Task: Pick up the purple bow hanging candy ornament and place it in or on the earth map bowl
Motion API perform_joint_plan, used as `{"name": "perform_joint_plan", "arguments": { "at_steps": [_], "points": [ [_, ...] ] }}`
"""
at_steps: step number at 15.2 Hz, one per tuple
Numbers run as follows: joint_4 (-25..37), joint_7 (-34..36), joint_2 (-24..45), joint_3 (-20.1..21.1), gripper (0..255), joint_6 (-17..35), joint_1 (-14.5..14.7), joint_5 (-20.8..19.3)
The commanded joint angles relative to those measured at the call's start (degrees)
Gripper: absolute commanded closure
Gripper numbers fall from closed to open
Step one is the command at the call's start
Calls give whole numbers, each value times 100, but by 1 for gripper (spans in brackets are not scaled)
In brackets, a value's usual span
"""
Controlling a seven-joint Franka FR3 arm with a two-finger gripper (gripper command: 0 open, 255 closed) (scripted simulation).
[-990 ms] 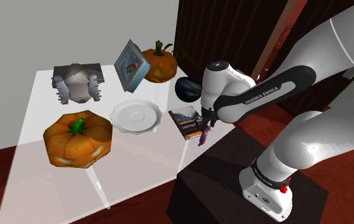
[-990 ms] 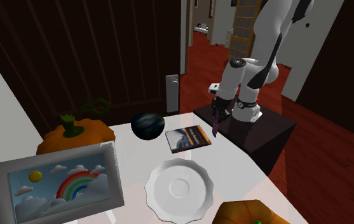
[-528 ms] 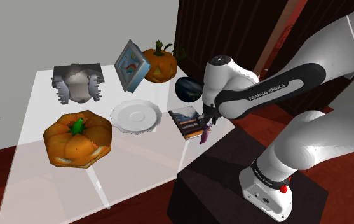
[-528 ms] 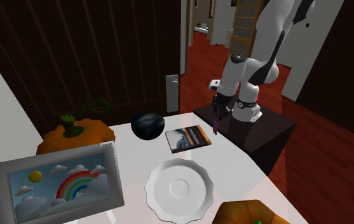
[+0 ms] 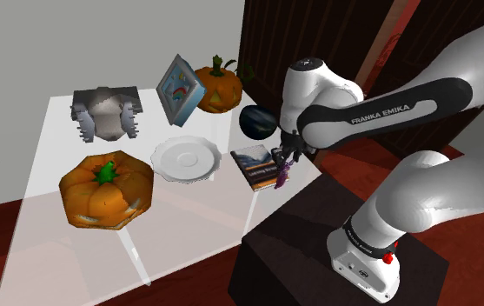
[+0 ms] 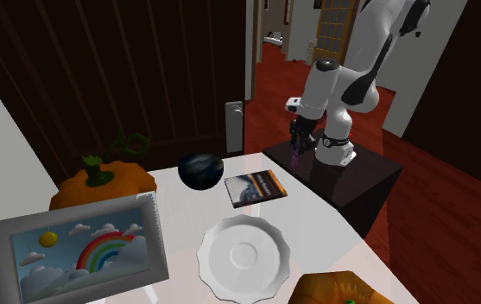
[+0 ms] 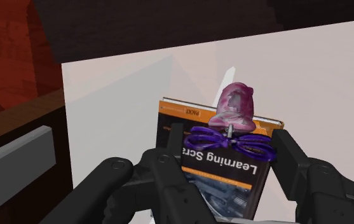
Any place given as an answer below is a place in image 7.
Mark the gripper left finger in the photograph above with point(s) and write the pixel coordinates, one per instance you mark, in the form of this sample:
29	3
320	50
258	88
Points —
164	173

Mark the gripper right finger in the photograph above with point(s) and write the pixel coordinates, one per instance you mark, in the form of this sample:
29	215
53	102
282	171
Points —
300	173

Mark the pink marbled bell-shaped figure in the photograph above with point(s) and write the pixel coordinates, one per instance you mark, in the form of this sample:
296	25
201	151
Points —
237	108

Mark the dark wooden drawer cabinet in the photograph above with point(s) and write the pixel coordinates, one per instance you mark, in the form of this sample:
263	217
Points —
15	173

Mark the black and orange book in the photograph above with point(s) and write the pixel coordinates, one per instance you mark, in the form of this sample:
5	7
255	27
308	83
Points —
223	173

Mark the purple scissors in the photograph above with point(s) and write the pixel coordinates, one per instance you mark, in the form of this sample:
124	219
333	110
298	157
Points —
226	141

